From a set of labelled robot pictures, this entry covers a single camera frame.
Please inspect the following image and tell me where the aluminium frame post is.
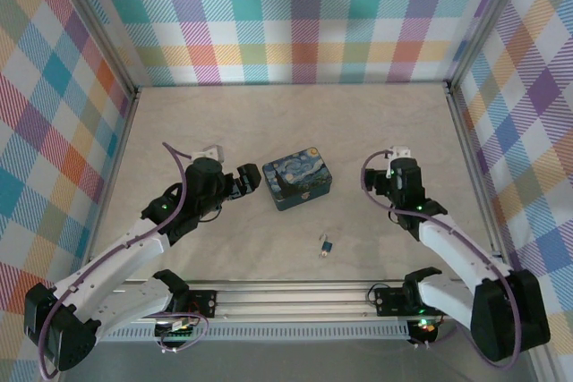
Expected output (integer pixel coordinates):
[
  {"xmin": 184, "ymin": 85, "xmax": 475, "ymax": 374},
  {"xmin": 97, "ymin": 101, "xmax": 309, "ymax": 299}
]
[
  {"xmin": 446, "ymin": 0, "xmax": 536, "ymax": 90},
  {"xmin": 53, "ymin": 0, "xmax": 142, "ymax": 104}
]

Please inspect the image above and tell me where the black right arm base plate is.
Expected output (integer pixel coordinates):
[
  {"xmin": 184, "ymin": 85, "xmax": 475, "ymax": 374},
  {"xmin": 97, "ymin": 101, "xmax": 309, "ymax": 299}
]
[{"xmin": 374, "ymin": 288, "xmax": 420, "ymax": 317}]

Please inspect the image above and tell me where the starry night painted tin box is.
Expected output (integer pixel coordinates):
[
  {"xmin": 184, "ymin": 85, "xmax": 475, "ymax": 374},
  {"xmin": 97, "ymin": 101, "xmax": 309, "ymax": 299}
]
[{"xmin": 261, "ymin": 147, "xmax": 336, "ymax": 213}]

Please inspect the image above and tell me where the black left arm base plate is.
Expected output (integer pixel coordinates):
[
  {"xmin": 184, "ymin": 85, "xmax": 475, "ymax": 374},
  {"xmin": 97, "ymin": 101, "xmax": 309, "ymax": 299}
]
[{"xmin": 151, "ymin": 290, "xmax": 219, "ymax": 319}]

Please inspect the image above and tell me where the grey slotted cable duct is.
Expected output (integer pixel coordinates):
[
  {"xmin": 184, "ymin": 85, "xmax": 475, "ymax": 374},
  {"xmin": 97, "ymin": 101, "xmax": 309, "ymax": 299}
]
[{"xmin": 71, "ymin": 322, "xmax": 411, "ymax": 342}]

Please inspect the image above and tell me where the aluminium side rail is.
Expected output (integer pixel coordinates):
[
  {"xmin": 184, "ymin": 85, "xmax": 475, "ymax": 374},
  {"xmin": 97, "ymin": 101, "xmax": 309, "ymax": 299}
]
[
  {"xmin": 84, "ymin": 86, "xmax": 143, "ymax": 267},
  {"xmin": 442, "ymin": 81, "xmax": 534, "ymax": 293}
]

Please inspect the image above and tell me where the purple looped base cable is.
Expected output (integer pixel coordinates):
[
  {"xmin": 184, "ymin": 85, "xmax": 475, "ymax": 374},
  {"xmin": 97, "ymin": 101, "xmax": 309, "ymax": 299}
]
[{"xmin": 154, "ymin": 310, "xmax": 210, "ymax": 354}]

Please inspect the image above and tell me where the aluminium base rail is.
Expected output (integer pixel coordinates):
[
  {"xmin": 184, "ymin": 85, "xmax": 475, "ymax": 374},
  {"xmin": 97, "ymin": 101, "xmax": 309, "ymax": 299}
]
[{"xmin": 48, "ymin": 281, "xmax": 444, "ymax": 325}]

